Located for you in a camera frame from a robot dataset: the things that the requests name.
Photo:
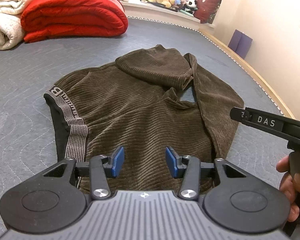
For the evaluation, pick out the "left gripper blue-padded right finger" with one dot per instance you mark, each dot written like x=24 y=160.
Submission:
x=177 y=165

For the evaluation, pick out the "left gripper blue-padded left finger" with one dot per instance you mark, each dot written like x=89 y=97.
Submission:
x=111 y=164

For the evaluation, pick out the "person's right hand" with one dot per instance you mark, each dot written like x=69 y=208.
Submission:
x=290 y=186

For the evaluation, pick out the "purple foam block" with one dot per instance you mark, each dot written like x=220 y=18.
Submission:
x=240 y=43

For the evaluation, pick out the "dark red cushion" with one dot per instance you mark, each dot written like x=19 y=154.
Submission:
x=207 y=10

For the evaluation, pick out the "red folded quilt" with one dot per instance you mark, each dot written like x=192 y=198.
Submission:
x=45 y=19

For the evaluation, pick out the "panda plush toy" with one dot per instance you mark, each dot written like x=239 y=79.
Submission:
x=190 y=5

